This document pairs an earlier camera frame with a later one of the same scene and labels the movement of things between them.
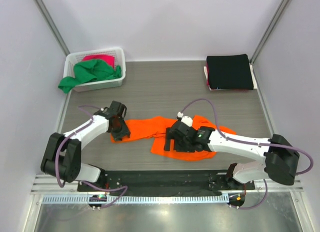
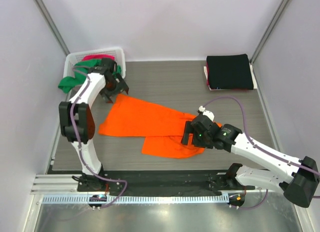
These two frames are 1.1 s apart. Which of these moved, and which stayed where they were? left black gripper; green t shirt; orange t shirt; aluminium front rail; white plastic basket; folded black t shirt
Moved: left black gripper; orange t shirt
Stayed: white plastic basket; folded black t shirt; green t shirt; aluminium front rail
